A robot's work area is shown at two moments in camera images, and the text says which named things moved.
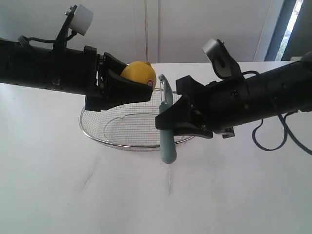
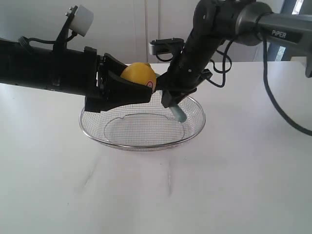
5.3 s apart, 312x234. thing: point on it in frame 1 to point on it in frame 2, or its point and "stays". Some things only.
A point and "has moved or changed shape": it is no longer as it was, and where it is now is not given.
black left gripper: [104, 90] stays
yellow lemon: [140, 71] stays
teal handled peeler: [167, 138] has moved or changed shape
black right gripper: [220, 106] to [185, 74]
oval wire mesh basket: [130, 126] stays
